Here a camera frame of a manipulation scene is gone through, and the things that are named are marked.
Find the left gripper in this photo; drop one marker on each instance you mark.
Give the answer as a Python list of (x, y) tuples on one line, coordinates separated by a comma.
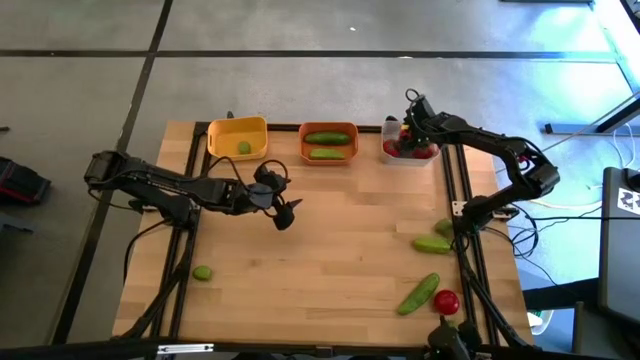
[(250, 197)]

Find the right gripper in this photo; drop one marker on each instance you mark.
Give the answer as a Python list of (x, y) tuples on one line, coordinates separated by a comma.
[(425, 127)]

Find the red tomato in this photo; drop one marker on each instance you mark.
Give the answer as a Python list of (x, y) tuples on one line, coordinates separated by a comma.
[(426, 151), (446, 302), (405, 134), (391, 148)]

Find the light green cucumber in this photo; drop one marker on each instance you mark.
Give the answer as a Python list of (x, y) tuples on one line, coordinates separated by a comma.
[(326, 154)]

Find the green lime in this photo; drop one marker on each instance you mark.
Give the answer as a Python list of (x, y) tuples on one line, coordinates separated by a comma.
[(444, 227), (244, 147), (202, 273)]

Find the dark green cucumber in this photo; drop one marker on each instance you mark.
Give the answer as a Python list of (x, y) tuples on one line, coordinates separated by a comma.
[(327, 138)]

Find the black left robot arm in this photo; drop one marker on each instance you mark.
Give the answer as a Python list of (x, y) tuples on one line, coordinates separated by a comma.
[(150, 182)]

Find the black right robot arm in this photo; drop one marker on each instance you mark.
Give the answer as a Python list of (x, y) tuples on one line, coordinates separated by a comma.
[(500, 145)]

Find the white plastic basket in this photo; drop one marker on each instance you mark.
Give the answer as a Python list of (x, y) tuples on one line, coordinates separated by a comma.
[(390, 129)]

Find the orange plastic basket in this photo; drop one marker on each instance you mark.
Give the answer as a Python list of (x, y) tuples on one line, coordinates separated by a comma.
[(303, 145)]

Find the yellow plastic basket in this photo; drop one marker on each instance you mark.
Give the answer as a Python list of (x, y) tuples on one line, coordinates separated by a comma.
[(225, 145)]

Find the black stand leg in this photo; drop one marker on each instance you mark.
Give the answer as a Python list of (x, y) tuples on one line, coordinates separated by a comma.
[(590, 127)]

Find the white green object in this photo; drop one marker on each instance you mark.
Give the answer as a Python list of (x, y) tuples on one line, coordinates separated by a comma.
[(540, 320)]

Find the white printed label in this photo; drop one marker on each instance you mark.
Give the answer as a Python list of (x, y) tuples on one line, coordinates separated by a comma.
[(629, 201)]

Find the dark grey cabinet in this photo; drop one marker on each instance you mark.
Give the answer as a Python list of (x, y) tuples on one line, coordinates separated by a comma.
[(620, 250)]

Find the black red bag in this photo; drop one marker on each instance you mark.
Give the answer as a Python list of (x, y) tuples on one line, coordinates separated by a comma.
[(22, 182)]

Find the dark grey object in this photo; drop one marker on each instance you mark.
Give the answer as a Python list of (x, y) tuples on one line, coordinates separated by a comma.
[(15, 225)]

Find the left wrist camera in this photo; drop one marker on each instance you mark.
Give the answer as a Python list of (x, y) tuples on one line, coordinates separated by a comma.
[(284, 220)]

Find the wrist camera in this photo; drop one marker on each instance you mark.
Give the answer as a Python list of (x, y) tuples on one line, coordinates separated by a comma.
[(284, 220), (422, 106)]

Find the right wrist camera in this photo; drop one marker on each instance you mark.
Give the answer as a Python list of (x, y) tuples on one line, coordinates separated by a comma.
[(422, 106)]

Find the black metal table frame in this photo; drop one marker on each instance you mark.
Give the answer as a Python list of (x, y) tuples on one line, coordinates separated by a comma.
[(282, 127)]

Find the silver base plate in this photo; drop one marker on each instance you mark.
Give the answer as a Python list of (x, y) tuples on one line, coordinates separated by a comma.
[(457, 207)]

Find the silver metal bracket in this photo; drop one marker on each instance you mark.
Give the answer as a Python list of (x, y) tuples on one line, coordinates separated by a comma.
[(185, 348)]

